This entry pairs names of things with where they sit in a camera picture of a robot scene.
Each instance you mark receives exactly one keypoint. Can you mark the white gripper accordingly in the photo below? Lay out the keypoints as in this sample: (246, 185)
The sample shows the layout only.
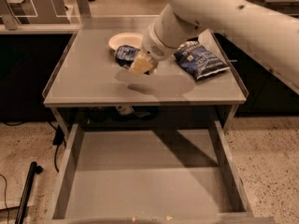
(154, 48)

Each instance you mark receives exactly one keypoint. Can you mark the blue pepsi can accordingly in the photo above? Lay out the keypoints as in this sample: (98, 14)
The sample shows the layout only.
(125, 55)

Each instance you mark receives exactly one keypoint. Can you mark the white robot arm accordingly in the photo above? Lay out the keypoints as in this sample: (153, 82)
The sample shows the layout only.
(268, 37)

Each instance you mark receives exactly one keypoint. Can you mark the grey cabinet with table top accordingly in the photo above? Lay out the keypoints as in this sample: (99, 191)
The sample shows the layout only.
(88, 77)

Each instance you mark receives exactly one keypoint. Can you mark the open grey top drawer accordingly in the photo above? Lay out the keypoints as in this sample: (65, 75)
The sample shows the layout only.
(156, 176)

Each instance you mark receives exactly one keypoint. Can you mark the white paper bowl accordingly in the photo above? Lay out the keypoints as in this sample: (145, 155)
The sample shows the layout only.
(130, 39)

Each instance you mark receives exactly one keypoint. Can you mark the white label tag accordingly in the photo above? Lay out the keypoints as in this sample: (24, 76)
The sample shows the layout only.
(125, 110)

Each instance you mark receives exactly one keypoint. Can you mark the blue chip bag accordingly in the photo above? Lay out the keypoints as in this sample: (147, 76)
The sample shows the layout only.
(199, 62)

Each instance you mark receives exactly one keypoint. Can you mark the black pole on floor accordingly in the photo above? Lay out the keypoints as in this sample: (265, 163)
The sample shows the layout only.
(34, 170)

